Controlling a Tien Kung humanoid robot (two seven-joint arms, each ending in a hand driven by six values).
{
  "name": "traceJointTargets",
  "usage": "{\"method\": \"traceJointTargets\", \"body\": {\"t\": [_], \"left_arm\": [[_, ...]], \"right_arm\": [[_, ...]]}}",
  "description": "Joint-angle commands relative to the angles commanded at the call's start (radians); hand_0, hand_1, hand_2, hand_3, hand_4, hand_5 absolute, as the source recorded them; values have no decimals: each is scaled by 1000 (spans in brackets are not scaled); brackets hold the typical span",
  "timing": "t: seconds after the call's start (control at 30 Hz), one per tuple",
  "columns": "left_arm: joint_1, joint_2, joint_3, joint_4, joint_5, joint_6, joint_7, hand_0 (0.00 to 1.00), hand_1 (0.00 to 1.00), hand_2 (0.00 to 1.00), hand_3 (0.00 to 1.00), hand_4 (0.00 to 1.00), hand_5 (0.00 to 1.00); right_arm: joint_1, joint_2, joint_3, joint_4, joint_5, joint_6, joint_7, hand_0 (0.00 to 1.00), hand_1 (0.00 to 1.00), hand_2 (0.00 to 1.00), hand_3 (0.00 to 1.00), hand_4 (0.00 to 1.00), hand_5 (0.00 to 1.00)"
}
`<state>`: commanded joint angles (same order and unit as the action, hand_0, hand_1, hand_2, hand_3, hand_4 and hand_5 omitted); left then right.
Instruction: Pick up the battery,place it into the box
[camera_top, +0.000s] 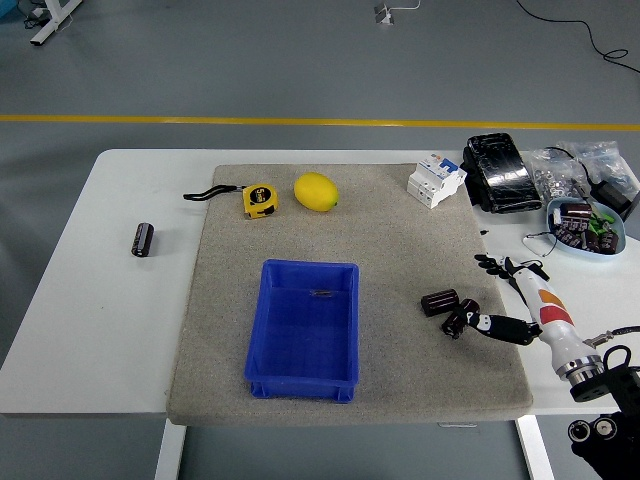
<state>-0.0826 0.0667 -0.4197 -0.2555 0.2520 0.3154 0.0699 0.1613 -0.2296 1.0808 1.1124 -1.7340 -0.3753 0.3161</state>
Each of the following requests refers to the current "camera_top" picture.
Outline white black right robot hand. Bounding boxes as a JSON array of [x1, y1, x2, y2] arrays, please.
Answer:
[[463, 253, 600, 372]]

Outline blue plastic box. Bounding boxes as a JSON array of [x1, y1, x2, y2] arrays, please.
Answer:
[[243, 258, 360, 403]]

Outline light blue bowl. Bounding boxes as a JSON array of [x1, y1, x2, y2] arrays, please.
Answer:
[[545, 197, 627, 262]]

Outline green plastic parts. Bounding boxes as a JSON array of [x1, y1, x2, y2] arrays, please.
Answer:
[[589, 211, 616, 234]]

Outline black power adapter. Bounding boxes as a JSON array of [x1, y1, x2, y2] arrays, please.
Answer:
[[589, 179, 637, 221]]

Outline clear bag of washers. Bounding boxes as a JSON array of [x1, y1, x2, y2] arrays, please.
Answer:
[[527, 147, 590, 201]]

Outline white table leg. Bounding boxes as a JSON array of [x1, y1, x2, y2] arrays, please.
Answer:
[[153, 418, 187, 480], [516, 414, 555, 480]]

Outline glossy black case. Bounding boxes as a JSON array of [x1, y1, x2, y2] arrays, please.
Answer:
[[460, 132, 544, 215]]

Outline grey-brown mat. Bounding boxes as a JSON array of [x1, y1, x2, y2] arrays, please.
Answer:
[[165, 163, 534, 428]]

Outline clear plastic bag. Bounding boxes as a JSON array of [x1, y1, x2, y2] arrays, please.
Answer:
[[557, 140, 640, 192]]

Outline white circuit breaker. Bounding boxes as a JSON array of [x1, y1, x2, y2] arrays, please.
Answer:
[[406, 153, 468, 210]]

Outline yellow lemon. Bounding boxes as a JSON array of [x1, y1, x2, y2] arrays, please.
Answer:
[[293, 171, 340, 213]]

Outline yellow tape measure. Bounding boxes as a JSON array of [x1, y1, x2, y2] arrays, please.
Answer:
[[182, 183, 280, 221]]

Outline white table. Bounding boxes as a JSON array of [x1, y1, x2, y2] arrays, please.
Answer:
[[0, 148, 640, 419]]

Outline thin black white wire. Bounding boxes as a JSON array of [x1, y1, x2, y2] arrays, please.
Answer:
[[522, 230, 559, 259]]

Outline black floor cable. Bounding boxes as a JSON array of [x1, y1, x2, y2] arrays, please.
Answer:
[[514, 0, 640, 76]]

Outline white background desk frame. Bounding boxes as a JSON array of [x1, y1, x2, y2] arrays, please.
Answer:
[[29, 0, 84, 47]]

